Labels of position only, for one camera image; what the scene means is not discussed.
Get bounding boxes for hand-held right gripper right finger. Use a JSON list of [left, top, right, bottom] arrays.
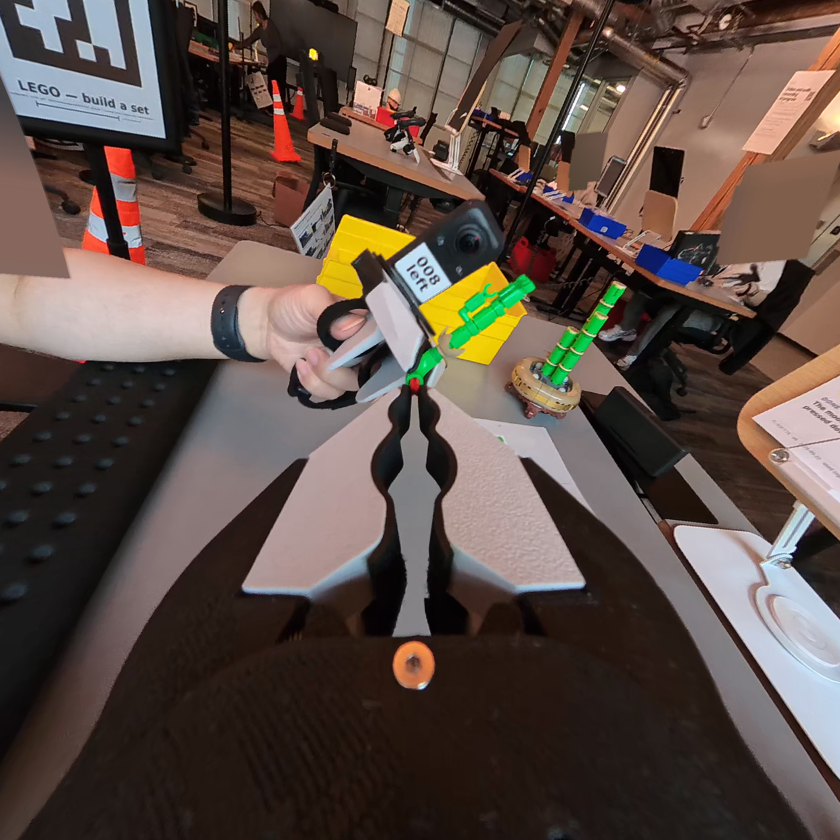
[[417, 391, 587, 636]]

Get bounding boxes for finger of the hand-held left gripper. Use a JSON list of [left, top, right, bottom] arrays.
[[356, 364, 413, 404], [364, 274, 439, 382]]

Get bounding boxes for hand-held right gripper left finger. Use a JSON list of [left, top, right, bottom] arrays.
[[241, 392, 417, 636]]

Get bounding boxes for green lego bamboo branch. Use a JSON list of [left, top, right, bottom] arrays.
[[403, 274, 538, 395]]

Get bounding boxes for person's left forearm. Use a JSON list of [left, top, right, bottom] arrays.
[[0, 248, 221, 363]]

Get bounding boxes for lego instruction booklet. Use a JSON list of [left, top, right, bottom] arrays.
[[469, 417, 595, 516]]

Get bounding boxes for lego bamboo pot model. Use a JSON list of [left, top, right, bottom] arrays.
[[504, 281, 627, 421]]

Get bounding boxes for person's left hand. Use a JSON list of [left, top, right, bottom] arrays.
[[259, 283, 371, 403]]

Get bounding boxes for yellow stacked storage bins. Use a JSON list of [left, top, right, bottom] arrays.
[[316, 214, 528, 366]]

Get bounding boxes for red bin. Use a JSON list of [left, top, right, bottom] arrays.
[[511, 238, 557, 283]]

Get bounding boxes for grey work table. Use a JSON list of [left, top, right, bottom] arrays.
[[307, 118, 487, 204]]

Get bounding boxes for small black white robot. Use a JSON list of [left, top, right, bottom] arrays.
[[384, 108, 427, 164]]

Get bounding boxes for printed photo board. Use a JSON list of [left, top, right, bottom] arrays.
[[290, 185, 337, 260]]

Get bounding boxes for blue storage box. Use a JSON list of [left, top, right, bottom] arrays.
[[577, 206, 627, 240], [635, 244, 704, 284]]

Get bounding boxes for brown cardboard box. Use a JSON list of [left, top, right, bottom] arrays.
[[272, 172, 309, 227]]

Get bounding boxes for black rectangular box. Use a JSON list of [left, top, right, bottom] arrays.
[[581, 386, 690, 480]]

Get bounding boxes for black wristband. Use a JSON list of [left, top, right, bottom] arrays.
[[210, 284, 266, 363]]

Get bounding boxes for thin black pole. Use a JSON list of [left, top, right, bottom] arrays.
[[504, 0, 618, 253]]

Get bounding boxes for black stanchion pole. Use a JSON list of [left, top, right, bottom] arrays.
[[197, 0, 258, 227]]

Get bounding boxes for plywood chair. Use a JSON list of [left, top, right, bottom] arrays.
[[640, 190, 678, 240]]

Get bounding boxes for black monitor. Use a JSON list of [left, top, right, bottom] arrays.
[[650, 146, 685, 198]]

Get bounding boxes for printed instruction sheet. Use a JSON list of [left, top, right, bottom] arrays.
[[751, 374, 840, 503]]

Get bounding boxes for white paper notice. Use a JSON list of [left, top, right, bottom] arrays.
[[743, 69, 818, 155]]

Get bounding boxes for black framed marker sign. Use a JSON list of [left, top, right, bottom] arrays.
[[0, 0, 185, 260]]

